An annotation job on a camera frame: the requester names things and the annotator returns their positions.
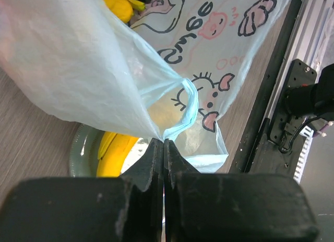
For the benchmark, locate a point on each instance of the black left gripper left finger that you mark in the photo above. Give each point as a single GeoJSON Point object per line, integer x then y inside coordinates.
{"type": "Point", "coordinates": [144, 211]}

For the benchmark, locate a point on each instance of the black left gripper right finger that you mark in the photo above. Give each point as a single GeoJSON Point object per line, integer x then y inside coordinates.
{"type": "Point", "coordinates": [174, 165]}

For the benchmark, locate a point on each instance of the yellow fake banana bunch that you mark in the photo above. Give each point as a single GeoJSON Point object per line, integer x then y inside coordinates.
{"type": "Point", "coordinates": [113, 150]}

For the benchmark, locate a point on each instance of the light blue cartoon plastic bag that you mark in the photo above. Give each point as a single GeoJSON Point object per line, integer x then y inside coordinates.
{"type": "Point", "coordinates": [170, 73]}

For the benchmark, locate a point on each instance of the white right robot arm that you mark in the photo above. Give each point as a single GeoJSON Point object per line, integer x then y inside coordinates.
{"type": "Point", "coordinates": [314, 99]}

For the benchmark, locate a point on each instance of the grey-green round plate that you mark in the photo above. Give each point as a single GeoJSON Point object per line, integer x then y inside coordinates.
{"type": "Point", "coordinates": [83, 155]}

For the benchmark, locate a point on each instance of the slotted white cable duct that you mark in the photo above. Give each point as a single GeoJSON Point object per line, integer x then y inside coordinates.
{"type": "Point", "coordinates": [307, 132]}

